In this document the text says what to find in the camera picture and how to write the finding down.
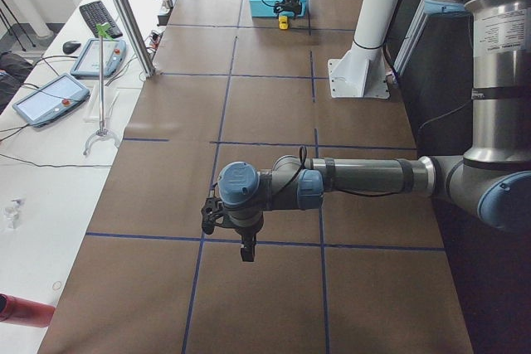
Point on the grey aluminium profile post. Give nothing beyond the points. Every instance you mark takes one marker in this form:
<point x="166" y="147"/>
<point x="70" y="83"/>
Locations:
<point x="135" y="38"/>

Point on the silver reacher grabber tool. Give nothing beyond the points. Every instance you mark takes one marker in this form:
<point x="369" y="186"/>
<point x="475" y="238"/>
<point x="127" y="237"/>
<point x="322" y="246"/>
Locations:
<point x="102" y="133"/>

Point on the crumpled white paper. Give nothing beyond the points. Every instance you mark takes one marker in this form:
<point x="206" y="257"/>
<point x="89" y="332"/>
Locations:
<point x="13" y="213"/>

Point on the teach pendant tablet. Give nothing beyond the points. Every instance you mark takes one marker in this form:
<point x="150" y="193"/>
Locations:
<point x="52" y="101"/>
<point x="87" y="65"/>

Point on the black computer keyboard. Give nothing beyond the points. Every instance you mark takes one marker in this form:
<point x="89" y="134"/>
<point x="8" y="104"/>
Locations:
<point x="96" y="13"/>

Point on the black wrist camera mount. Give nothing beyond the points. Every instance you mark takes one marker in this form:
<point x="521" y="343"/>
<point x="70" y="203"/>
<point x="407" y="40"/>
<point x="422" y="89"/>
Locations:
<point x="212" y="215"/>

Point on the far teach pendant tablet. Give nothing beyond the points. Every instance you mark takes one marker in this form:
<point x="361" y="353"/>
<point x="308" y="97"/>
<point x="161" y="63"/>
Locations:
<point x="87" y="65"/>

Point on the white plastic tray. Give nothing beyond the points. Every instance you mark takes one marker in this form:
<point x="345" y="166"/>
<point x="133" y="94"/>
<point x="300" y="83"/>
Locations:
<point x="92" y="108"/>

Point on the red cylinder object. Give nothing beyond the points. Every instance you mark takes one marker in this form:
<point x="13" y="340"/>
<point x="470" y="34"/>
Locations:
<point x="25" y="312"/>

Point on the black computer mouse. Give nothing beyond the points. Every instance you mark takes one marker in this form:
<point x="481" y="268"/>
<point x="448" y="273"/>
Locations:
<point x="69" y="47"/>

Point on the near teach pendant tablet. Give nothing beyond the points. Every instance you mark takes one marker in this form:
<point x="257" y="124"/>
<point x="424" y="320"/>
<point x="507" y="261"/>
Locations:
<point x="52" y="101"/>

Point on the white metal base plate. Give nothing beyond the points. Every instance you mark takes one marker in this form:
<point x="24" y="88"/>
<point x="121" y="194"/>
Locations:
<point x="357" y="79"/>

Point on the yellow beetle toy car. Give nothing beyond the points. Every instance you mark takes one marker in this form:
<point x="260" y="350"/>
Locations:
<point x="283" y="22"/>

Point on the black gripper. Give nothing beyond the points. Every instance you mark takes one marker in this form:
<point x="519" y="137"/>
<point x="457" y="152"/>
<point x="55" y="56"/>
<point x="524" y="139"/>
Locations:
<point x="289" y="2"/>
<point x="248" y="235"/>

